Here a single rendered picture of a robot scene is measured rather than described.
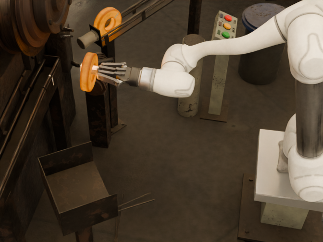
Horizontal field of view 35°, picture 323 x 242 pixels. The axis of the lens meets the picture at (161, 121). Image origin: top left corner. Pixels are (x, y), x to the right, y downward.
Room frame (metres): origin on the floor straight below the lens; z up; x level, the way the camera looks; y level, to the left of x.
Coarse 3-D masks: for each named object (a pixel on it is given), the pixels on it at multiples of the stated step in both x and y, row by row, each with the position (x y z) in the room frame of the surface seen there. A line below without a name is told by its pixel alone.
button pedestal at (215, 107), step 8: (216, 16) 2.31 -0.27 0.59; (224, 16) 2.29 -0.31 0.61; (232, 16) 2.31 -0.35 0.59; (216, 24) 2.20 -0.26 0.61; (232, 24) 2.24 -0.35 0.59; (216, 32) 2.13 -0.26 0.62; (232, 32) 2.18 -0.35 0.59; (216, 56) 2.16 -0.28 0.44; (224, 56) 2.15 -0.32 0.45; (216, 64) 2.16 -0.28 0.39; (224, 64) 2.15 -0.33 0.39; (216, 72) 2.16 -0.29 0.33; (224, 72) 2.15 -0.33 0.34; (216, 80) 2.16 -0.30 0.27; (224, 80) 2.15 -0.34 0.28; (216, 88) 2.16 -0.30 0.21; (216, 96) 2.16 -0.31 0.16; (208, 104) 2.24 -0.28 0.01; (216, 104) 2.15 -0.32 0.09; (224, 104) 2.25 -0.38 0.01; (200, 112) 2.17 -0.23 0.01; (208, 112) 2.16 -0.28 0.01; (216, 112) 2.15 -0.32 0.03; (224, 112) 2.18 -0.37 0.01; (216, 120) 2.11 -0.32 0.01; (224, 120) 2.11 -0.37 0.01
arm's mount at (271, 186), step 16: (272, 144) 1.58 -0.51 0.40; (272, 160) 1.48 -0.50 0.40; (256, 176) 1.40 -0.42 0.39; (272, 176) 1.39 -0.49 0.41; (288, 176) 1.39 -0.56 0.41; (256, 192) 1.30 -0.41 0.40; (272, 192) 1.30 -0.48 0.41; (288, 192) 1.30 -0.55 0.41; (304, 208) 1.26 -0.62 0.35; (320, 208) 1.25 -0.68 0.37
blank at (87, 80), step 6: (90, 54) 1.55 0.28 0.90; (96, 54) 1.58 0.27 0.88; (84, 60) 1.51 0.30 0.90; (90, 60) 1.52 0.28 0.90; (96, 60) 1.58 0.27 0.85; (84, 66) 1.49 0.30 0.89; (90, 66) 1.50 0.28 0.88; (84, 72) 1.48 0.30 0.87; (90, 72) 1.50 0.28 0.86; (84, 78) 1.46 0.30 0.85; (90, 78) 1.49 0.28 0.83; (84, 84) 1.46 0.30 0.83; (90, 84) 1.49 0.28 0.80; (84, 90) 1.47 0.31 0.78; (90, 90) 1.49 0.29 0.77
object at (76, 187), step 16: (80, 144) 1.25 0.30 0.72; (48, 160) 1.19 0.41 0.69; (64, 160) 1.21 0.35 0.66; (80, 160) 1.24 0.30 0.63; (48, 176) 1.18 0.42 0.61; (64, 176) 1.18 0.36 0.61; (80, 176) 1.19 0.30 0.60; (96, 176) 1.19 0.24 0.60; (48, 192) 1.08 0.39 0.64; (64, 192) 1.11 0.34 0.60; (80, 192) 1.12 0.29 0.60; (96, 192) 1.12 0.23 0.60; (64, 208) 1.05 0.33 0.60; (80, 208) 0.97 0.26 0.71; (96, 208) 1.00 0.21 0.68; (112, 208) 1.02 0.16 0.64; (64, 224) 0.95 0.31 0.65; (80, 224) 0.97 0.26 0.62; (80, 240) 1.09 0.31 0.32
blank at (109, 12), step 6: (102, 12) 2.03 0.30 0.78; (108, 12) 2.03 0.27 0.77; (114, 12) 2.06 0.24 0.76; (96, 18) 2.01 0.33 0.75; (102, 18) 2.00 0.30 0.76; (108, 18) 2.03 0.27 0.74; (114, 18) 2.06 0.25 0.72; (120, 18) 2.08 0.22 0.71; (96, 24) 1.99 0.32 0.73; (102, 24) 2.00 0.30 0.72; (114, 24) 2.06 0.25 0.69; (102, 30) 2.00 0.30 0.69; (108, 30) 2.03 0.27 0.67; (114, 30) 2.05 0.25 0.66
